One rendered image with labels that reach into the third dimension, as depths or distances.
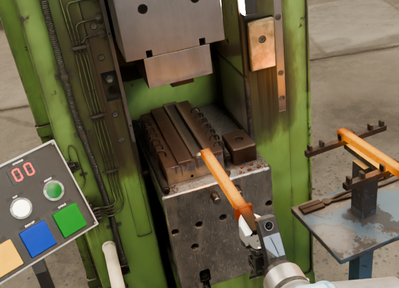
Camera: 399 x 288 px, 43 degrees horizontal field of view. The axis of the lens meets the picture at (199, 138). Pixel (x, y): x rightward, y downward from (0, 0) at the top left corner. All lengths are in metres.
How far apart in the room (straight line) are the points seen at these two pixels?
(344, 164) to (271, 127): 1.50
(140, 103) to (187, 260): 0.66
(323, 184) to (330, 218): 1.34
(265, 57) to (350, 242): 0.67
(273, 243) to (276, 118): 0.80
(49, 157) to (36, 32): 0.36
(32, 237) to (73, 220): 0.12
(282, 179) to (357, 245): 0.46
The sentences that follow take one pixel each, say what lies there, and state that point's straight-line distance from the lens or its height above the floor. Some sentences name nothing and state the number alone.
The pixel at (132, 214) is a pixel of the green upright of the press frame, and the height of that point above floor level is 0.73.
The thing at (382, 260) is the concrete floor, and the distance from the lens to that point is 2.70.
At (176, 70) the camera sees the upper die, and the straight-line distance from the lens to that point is 1.50.
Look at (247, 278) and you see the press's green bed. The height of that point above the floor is 0.44.
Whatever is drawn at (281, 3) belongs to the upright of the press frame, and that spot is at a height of 1.39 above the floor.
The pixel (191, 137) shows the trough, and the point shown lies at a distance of 1.77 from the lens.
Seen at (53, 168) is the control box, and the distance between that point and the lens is 1.49.
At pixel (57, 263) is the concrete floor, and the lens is 2.94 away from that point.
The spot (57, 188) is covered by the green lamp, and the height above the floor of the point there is 1.09.
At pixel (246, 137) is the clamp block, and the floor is 0.98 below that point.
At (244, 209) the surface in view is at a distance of 1.29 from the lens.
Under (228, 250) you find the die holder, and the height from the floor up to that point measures 0.61.
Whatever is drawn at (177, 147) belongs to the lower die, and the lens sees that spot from 1.72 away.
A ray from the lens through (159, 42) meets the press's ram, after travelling 1.46.
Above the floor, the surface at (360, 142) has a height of 0.98.
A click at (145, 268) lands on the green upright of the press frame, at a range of 2.07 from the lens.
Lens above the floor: 1.89
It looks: 31 degrees down
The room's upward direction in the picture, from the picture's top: 8 degrees counter-clockwise
